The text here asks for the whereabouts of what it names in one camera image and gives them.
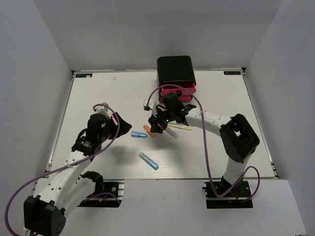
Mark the black drawer cabinet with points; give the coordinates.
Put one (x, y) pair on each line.
(175, 70)

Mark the left corner label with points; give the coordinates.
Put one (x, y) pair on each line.
(84, 75)

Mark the pink drawer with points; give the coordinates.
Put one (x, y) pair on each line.
(184, 90)
(185, 98)

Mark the corner label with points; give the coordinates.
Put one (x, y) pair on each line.
(84, 75)
(232, 73)

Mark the blue clear lead case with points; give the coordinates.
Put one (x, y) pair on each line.
(148, 160)

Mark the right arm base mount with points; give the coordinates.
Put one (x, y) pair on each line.
(236, 199)

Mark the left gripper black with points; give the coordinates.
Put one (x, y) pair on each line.
(124, 126)

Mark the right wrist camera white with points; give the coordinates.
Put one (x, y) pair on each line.
(150, 105)

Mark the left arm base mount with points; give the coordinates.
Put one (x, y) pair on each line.
(109, 195)

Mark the right corner label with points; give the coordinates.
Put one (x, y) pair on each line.
(232, 73)

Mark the yellow pen refill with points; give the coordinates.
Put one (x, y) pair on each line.
(179, 127)

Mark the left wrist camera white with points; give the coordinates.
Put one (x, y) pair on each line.
(102, 108)

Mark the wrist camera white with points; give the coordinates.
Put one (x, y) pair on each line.
(150, 105)
(102, 108)

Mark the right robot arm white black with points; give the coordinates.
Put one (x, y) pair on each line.
(238, 137)

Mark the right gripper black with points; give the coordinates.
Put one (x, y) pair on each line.
(155, 121)

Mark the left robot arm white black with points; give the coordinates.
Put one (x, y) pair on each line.
(46, 213)

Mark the orange clear lead case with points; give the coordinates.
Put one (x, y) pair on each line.
(171, 132)

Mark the pink pen refill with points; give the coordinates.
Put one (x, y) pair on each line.
(114, 120)

